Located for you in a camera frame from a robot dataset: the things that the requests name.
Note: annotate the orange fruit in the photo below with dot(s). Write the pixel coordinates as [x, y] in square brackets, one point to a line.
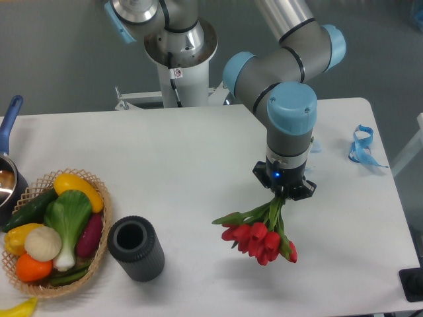
[28, 269]

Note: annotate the blue object top right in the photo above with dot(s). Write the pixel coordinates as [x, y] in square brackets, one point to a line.
[416, 13]

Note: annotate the green cucumber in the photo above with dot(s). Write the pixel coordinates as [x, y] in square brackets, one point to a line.
[31, 212]

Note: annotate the yellow banana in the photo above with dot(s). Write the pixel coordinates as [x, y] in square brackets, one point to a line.
[24, 309]

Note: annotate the green bok choy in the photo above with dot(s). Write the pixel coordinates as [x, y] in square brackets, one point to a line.
[68, 216]

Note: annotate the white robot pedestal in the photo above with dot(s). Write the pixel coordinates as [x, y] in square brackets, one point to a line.
[183, 61]

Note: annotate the purple sweet potato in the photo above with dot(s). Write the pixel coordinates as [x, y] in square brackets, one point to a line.
[90, 238]

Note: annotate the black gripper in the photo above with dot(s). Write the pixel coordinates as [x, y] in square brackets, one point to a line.
[283, 182]

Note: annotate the yellow squash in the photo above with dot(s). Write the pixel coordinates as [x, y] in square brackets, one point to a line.
[69, 181]

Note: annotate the dark grey ribbed vase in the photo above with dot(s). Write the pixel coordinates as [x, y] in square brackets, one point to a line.
[133, 243]

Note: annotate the white frame right edge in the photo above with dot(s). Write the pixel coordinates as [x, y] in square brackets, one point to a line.
[409, 151]

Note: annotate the yellow bell pepper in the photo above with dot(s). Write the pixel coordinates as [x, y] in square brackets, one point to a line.
[15, 238]

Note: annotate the blue handled saucepan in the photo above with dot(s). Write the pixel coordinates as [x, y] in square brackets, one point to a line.
[13, 184]

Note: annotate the green bean pods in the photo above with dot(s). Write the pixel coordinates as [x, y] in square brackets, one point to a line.
[68, 277]

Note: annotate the red tulip bouquet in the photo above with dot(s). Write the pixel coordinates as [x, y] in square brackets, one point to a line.
[260, 232]

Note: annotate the white garlic bulb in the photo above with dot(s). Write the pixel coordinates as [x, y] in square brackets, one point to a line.
[43, 244]

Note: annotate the woven wicker basket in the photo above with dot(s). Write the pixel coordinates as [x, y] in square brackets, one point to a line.
[43, 288]

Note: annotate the white metal table frame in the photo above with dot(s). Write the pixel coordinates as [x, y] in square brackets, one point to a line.
[152, 100]

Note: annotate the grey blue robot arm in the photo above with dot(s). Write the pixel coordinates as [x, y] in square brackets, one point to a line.
[273, 88]

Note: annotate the blue ribbon strip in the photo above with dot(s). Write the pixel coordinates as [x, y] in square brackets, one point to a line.
[360, 151]

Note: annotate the black device at edge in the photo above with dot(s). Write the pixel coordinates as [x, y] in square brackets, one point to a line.
[411, 281]

